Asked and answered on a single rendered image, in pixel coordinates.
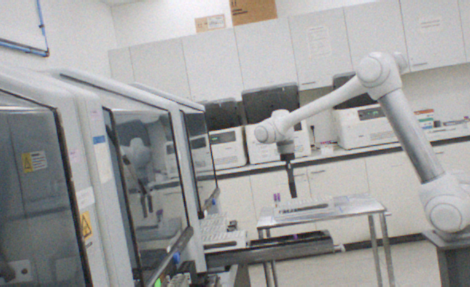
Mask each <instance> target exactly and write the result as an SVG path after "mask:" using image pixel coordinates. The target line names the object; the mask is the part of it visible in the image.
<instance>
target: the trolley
mask: <svg viewBox="0 0 470 287"><path fill-rule="evenodd" d="M332 198H333V199H334V205H335V212H330V213H322V214H312V215H306V216H299V217H294V218H285V219H281V220H274V218H273V213H272V207H271V206H267V207H262V209H261V212H260V217H259V220H258V223H257V226H256V229H257V234H259V238H264V231H263V230H265V231H266V236H267V238H270V237H271V233H270V229H273V228H279V227H286V226H297V225H304V223H310V222H322V221H328V220H334V219H341V218H352V217H358V216H364V215H367V218H368V223H369V229H370V240H371V245H372V250H373V255H374V266H375V272H376V277H377V283H378V287H383V286H382V276H381V270H380V265H379V260H378V249H377V244H376V238H375V233H374V222H373V217H372V214H379V217H380V223H381V228H382V238H383V244H384V249H385V255H386V265H387V271H388V276H389V282H390V287H396V284H395V278H394V268H393V262H392V257H391V251H390V241H389V235H388V230H387V224H386V216H391V215H392V213H391V212H390V211H389V210H388V209H387V208H386V207H385V205H384V204H383V203H382V202H381V201H380V200H379V199H378V200H377V199H376V198H374V197H373V196H372V195H371V194H370V193H369V192H365V193H359V194H353V195H342V196H336V197H332ZM386 212H387V213H386ZM270 262H271V267H272V276H273V281H274V286H275V287H279V283H278V277H277V271H276V263H275V259H273V260H270ZM263 264H264V274H265V280H266V285H267V287H272V280H271V275H270V269H269V264H268V260H267V261H263Z"/></svg>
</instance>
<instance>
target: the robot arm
mask: <svg viewBox="0 0 470 287"><path fill-rule="evenodd" d="M407 65H408V63H407V61H406V60H405V58H404V56H403V53H401V52H392V53H382V52H373V53H368V54H367V55H365V56H364V57H362V58H361V59H360V61H359V63H358V65H357V68H356V76H355V77H354V78H352V79H351V80H350V81H348V82H347V83H346V84H344V85H343V86H341V87H340V88H339V89H337V90H336V91H334V92H332V93H330V94H328V95H326V96H323V97H321V98H319V99H318V100H315V101H313V102H311V103H310V104H307V105H305V106H303V107H302V108H298V109H296V110H295V111H293V112H292V113H290V114H289V111H288V110H286V109H280V110H276V111H273V112H272V117H271V118H270V119H267V120H265V121H263V122H261V123H259V124H258V125H257V126H256V127H255V129H254V136H255V138H256V140H257V141H258V142H260V143H261V144H274V143H276V150H277V153H280V161H281V162H285V163H286V165H285V169H286V172H287V173H288V186H289V191H290V194H291V197H292V199H293V198H297V193H296V184H295V181H294V176H293V165H292V163H291V161H293V160H295V159H296V158H295V152H294V151H295V144H294V128H293V125H295V124H297V123H299V122H301V121H303V120H306V119H307V118H309V117H312V116H314V115H316V114H318V113H321V112H322V111H324V110H326V109H328V108H331V107H333V106H335V105H337V104H339V103H342V102H344V101H345V100H349V99H350V98H353V97H355V96H358V95H361V94H363V93H365V92H367V93H368V94H369V95H370V97H371V98H372V99H375V100H378V102H379V104H380V105H381V107H382V111H383V112H384V114H385V116H386V119H387V120H388V121H389V123H390V126H391V128H392V129H393V131H394V134H395V136H396V138H397V139H398V142H399V144H400V145H401V147H402V148H403V150H404V152H405V154H406V155H407V158H408V160H409V162H410V164H411V166H412V168H413V170H414V172H415V173H416V175H417V177H418V179H419V181H420V184H421V185H419V187H418V191H417V193H418V196H419V198H420V200H421V204H422V206H423V210H424V212H425V217H426V220H427V222H428V223H429V225H430V226H431V227H433V228H434V229H432V232H433V233H434V234H437V235H438V236H439V237H441V238H442V239H444V242H445V243H452V242H454V241H459V240H465V239H470V177H469V176H468V174H467V173H465V172H464V171H462V170H456V171H445V170H444V168H443V167H442V166H441V163H440V161H439V159H438V157H437V154H435V153H434V151H433V149H432V147H431V145H430V143H429V141H428V140H427V138H426V136H425V133H424V131H423V129H422V127H421V125H420V124H419V122H418V120H417V117H416V116H415V115H414V113H413V110H412V108H411V106H410V104H409V102H408V100H407V99H406V97H405V94H403V92H402V90H401V79H400V77H399V76H400V75H401V74H402V73H403V72H404V71H405V70H406V68H407Z"/></svg>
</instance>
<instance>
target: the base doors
mask: <svg viewBox="0 0 470 287"><path fill-rule="evenodd" d="M432 149H433V151H434V152H441V151H443V152H444V153H440V154H437V157H438V159H439V161H440V163H441V166H442V167H443V168H444V170H445V171H456V170H462V171H464V172H465V173H467V174H468V176H469V177H470V142H465V143H455V144H450V145H445V146H440V147H432ZM364 160H365V161H364ZM398 164H404V165H405V166H400V167H390V166H392V165H398ZM365 165H366V166H365ZM322 170H325V171H322ZM312 171H322V172H317V173H311V172H312ZM302 173H304V174H305V175H298V174H302ZM307 174H308V176H307ZM293 175H297V176H294V181H295V184H296V193H297V198H293V199H292V197H291V194H290V191H289V186H288V173H287V172H286V171H276V172H270V173H265V174H259V175H250V176H244V178H239V179H228V180H223V181H218V186H219V187H220V188H221V191H227V192H226V193H220V199H221V208H222V213H224V212H229V217H230V220H234V219H236V220H237V221H238V222H239V227H240V229H242V230H244V231H246V230H247V231H248V234H247V238H246V241H247V240H253V239H259V234H257V229H256V226H257V223H258V220H259V217H260V212H261V209H262V207H267V206H272V205H273V204H274V201H273V194H274V193H280V197H281V203H285V202H295V201H299V200H300V199H311V198H316V197H322V196H328V195H331V197H336V196H342V195H353V194H359V193H365V192H370V194H371V195H372V196H373V197H374V198H376V199H377V200H378V199H379V200H380V201H381V202H382V203H383V204H384V205H385V207H386V208H387V209H388V210H389V211H390V212H391V213H392V215H391V216H386V224H387V230H388V235H389V238H391V237H397V236H403V235H409V234H415V233H420V232H421V231H423V230H432V229H434V228H433V227H431V226H430V225H429V223H428V222H427V220H426V217H425V212H424V210H423V206H422V204H421V200H420V198H419V196H418V193H417V191H418V187H419V185H421V184H420V181H419V179H418V177H417V175H416V173H415V172H414V170H413V168H412V166H411V164H410V162H409V160H408V158H407V155H406V154H405V152H397V153H392V154H386V155H376V157H370V158H365V159H356V160H350V161H344V162H339V163H329V164H324V165H318V166H313V167H304V168H297V169H293ZM311 177H312V178H313V180H311ZM249 178H250V181H249ZM305 179H306V182H304V180H305ZM308 180H309V182H308ZM367 181H368V182H367ZM250 183H251V186H250ZM278 183H287V184H285V185H280V186H274V184H278ZM309 185H310V188H309ZM368 187H369V188H368ZM251 188H252V190H251ZM310 190H311V193H310ZM252 193H253V195H252ZM253 203H254V205H253ZM254 208H255V210H254ZM255 213H256V215H255ZM372 217H373V219H374V220H373V222H374V228H375V232H374V233H375V235H376V236H375V238H376V239H380V238H382V228H381V223H380V217H379V214H372ZM256 218H257V219H256ZM315 227H316V229H315ZM317 230H328V231H330V233H331V236H332V237H333V241H334V245H338V244H339V243H340V242H341V243H342V244H345V243H351V242H362V241H368V240H370V229H369V223H368V218H367V215H364V216H358V217H352V218H341V219H334V220H328V221H322V222H315V223H314V222H310V223H304V225H297V226H286V227H279V228H273V229H270V233H271V237H275V236H282V235H288V234H298V233H305V232H311V231H317Z"/></svg>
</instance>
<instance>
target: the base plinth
mask: <svg viewBox="0 0 470 287"><path fill-rule="evenodd" d="M424 240H427V239H425V238H424V236H423V235H421V233H415V234H409V235H403V236H397V237H391V238H389V241H390V245H395V244H401V243H407V242H418V241H424ZM376 244H377V246H384V244H383V238H380V239H376ZM343 247H344V249H345V251H348V250H359V249H365V248H371V247H372V245H371V240H368V241H362V242H351V243H345V244H343ZM333 253H334V251H333V252H326V253H321V254H310V255H303V256H297V257H291V258H279V259H275V261H283V260H288V259H294V258H305V257H312V256H318V255H324V254H333ZM257 263H263V261H256V262H255V263H252V262H250V263H248V265H251V264H257Z"/></svg>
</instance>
